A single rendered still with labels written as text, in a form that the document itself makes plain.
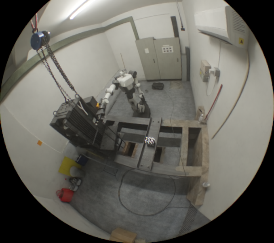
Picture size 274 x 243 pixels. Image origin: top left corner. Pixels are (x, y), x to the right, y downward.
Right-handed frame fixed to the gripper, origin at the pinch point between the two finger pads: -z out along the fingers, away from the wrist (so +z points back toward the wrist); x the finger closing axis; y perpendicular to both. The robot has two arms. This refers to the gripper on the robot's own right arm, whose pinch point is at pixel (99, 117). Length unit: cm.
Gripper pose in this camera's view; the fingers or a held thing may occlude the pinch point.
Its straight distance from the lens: 112.0
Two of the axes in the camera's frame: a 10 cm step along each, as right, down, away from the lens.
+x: -9.5, 2.2, 2.0
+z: -0.2, -7.3, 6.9
